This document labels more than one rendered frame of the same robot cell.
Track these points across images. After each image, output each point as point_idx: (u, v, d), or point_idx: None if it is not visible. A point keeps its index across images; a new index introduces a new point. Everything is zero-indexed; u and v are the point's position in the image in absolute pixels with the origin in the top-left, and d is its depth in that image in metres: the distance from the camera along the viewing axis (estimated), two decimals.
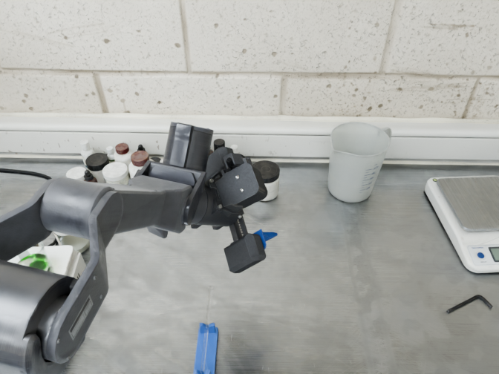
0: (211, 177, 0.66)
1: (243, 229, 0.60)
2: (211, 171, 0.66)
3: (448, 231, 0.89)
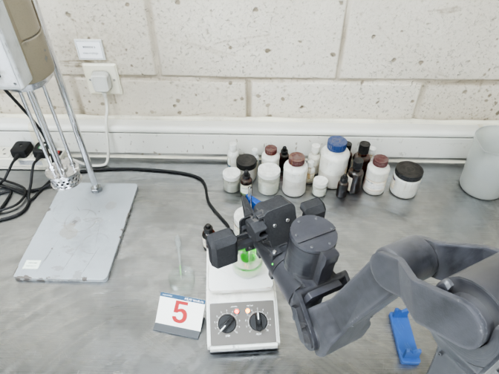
0: (254, 246, 0.63)
1: None
2: (248, 247, 0.62)
3: None
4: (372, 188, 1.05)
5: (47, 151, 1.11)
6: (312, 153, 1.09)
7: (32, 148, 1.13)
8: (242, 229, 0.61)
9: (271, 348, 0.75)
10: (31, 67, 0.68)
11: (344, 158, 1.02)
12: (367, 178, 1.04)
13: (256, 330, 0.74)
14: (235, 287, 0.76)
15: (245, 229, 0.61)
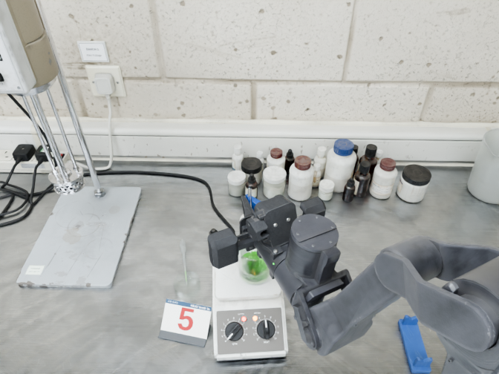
0: (255, 246, 0.63)
1: None
2: (249, 247, 0.62)
3: None
4: (379, 191, 1.03)
5: (50, 153, 1.10)
6: (318, 156, 1.08)
7: (34, 151, 1.12)
8: (243, 229, 0.61)
9: (279, 356, 0.74)
10: (35, 70, 0.67)
11: (351, 162, 1.01)
12: (374, 182, 1.03)
13: (263, 338, 0.73)
14: (242, 294, 0.74)
15: (246, 229, 0.61)
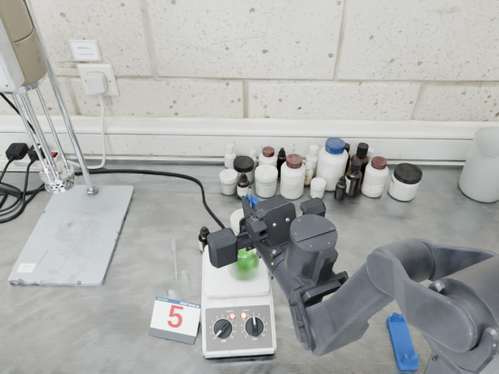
0: (254, 246, 0.63)
1: None
2: (248, 247, 0.62)
3: None
4: (370, 190, 1.04)
5: (43, 152, 1.10)
6: (310, 154, 1.08)
7: (27, 150, 1.12)
8: (242, 229, 0.61)
9: (267, 353, 0.74)
10: (24, 68, 0.67)
11: (342, 160, 1.01)
12: (365, 180, 1.03)
13: (252, 335, 0.73)
14: (230, 292, 0.75)
15: (245, 229, 0.61)
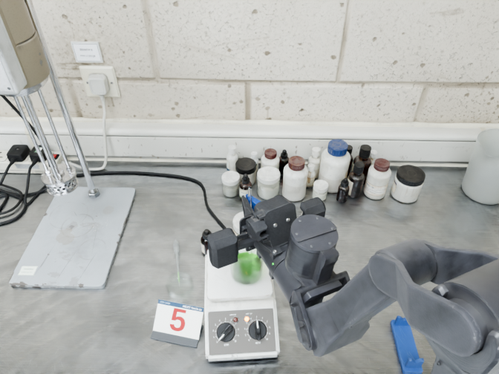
0: (254, 246, 0.63)
1: None
2: (248, 247, 0.62)
3: None
4: (373, 192, 1.03)
5: (44, 154, 1.10)
6: (312, 156, 1.08)
7: (28, 152, 1.12)
8: (242, 229, 0.61)
9: (270, 357, 0.74)
10: (26, 70, 0.67)
11: (345, 162, 1.01)
12: (368, 182, 1.03)
13: (255, 339, 0.73)
14: (233, 295, 0.74)
15: (245, 229, 0.61)
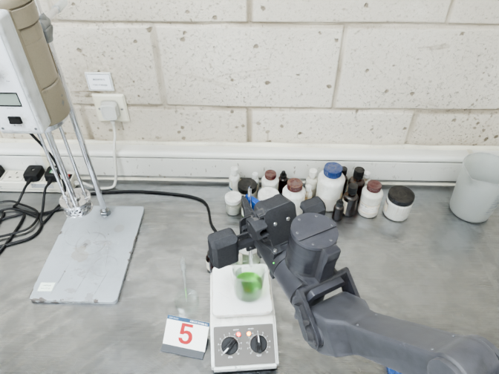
0: (255, 246, 0.63)
1: None
2: (249, 247, 0.62)
3: None
4: (366, 211, 1.11)
5: (59, 175, 1.17)
6: (309, 176, 1.15)
7: (43, 172, 1.19)
8: (243, 229, 0.61)
9: (270, 368, 0.81)
10: (50, 111, 0.74)
11: (340, 184, 1.08)
12: (361, 202, 1.10)
13: (256, 352, 0.80)
14: (237, 312, 0.82)
15: (246, 229, 0.61)
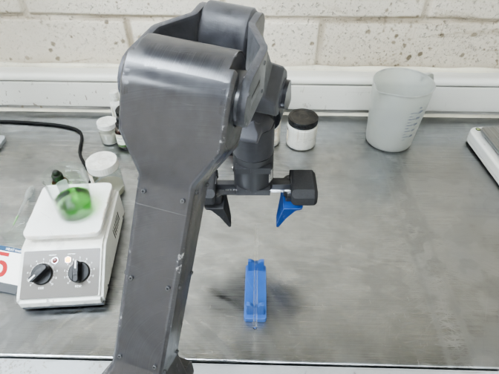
0: (213, 194, 0.61)
1: (279, 179, 0.63)
2: (206, 192, 0.61)
3: (496, 177, 0.86)
4: None
5: None
6: None
7: None
8: None
9: (94, 303, 0.64)
10: None
11: None
12: None
13: (74, 282, 0.63)
14: (53, 232, 0.65)
15: None
